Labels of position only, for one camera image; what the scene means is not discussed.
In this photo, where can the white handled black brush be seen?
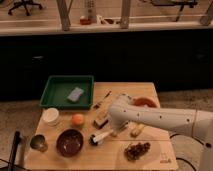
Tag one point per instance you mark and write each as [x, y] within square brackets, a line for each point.
[96, 139]

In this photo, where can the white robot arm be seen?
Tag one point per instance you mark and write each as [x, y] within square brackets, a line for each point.
[189, 122]

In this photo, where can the wooden block brush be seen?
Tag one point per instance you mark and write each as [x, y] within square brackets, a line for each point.
[101, 120]

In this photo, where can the grey sponge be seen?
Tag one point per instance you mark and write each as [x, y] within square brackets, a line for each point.
[75, 94]

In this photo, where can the orange bowl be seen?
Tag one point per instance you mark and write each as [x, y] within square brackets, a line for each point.
[143, 101]

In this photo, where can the green plastic tray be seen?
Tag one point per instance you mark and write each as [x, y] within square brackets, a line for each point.
[59, 87]

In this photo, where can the orange fruit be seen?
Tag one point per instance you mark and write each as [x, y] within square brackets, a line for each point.
[77, 119]

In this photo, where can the white cup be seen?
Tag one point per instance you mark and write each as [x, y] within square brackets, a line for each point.
[51, 116]

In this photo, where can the dark brown bowl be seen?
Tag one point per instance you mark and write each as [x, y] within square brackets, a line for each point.
[69, 143]

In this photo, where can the red object on shelf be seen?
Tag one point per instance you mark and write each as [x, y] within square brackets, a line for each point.
[84, 21]

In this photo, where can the pile of brown debris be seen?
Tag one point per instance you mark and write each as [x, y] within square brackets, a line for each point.
[134, 152]

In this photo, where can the metal cup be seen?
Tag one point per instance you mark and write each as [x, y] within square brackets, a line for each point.
[38, 142]

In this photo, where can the black stand pole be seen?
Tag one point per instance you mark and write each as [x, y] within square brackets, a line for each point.
[15, 143]

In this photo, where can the black office chair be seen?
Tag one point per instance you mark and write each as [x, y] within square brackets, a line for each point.
[24, 3]

